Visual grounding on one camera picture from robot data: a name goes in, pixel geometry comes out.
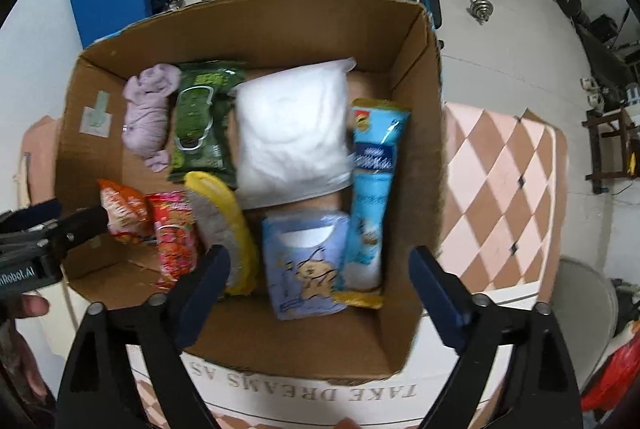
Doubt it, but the panda snack bag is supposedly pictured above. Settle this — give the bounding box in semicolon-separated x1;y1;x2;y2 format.
98;179;152;244

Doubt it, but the silver yellow scrub sponge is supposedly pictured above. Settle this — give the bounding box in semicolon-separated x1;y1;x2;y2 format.
184;171;259;296

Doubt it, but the red wet wipes pack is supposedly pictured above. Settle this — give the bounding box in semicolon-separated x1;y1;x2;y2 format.
146;191;198;289

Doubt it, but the blue tissue pack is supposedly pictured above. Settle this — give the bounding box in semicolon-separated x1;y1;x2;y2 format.
262;209;349;321

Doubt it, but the purple cloth bundle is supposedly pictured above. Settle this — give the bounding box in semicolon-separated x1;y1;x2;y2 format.
122;63;181;172

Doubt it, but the green wet wipes pack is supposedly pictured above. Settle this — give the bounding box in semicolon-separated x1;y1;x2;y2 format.
167;60;245;189

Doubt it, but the white soft bag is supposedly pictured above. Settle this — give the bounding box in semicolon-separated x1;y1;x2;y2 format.
234;58;356;209

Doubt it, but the light blue snack tube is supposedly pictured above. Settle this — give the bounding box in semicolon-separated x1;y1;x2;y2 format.
333;98;410;310

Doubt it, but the person's left hand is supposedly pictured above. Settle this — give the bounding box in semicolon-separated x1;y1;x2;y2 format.
1;293;50;403

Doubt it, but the cardboard scrap on table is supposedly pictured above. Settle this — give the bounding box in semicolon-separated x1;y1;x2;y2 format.
14;153;30;208

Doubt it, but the checkered table mat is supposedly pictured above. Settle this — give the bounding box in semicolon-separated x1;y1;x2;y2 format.
124;102;572;429

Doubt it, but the grey round chair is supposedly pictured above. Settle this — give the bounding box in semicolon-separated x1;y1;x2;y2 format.
551;258;618;391

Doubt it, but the red plastic bag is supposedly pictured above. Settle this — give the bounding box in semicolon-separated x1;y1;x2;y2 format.
580;337;639;412

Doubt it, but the open cardboard box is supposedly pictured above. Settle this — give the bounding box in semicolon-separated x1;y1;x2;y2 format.
54;0;442;382

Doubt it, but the dark wooden chair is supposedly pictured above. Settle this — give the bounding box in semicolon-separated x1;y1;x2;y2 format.
582;108;639;195

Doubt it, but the chrome dumbbell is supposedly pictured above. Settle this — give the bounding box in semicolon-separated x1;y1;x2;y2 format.
468;0;494;24

